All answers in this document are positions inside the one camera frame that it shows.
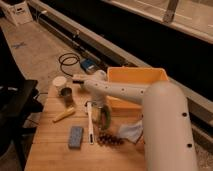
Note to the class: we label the translucent cream gripper body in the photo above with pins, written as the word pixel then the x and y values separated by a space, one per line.
pixel 97 114

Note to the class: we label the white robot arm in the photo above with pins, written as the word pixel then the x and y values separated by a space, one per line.
pixel 169 143

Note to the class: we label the small metal cup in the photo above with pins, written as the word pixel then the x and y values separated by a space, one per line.
pixel 66 93

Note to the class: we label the green chili pepper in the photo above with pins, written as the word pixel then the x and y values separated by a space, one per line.
pixel 106 112

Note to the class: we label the white dish brush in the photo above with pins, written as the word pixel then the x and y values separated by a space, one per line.
pixel 90 122

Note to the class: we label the bunch of dark grapes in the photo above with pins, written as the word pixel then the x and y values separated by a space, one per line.
pixel 109 139

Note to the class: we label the blue sponge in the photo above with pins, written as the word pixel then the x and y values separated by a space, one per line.
pixel 75 137

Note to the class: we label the grey blue cloth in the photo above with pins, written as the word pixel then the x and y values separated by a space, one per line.
pixel 131 132

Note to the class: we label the yellow plastic bin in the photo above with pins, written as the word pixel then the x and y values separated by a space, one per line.
pixel 137 75

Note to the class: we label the blue electronic box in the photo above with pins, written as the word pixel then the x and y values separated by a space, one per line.
pixel 88 66

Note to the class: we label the black chair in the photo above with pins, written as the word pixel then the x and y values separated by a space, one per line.
pixel 17 102

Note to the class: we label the white cardboard box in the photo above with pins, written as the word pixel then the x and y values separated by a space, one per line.
pixel 17 14

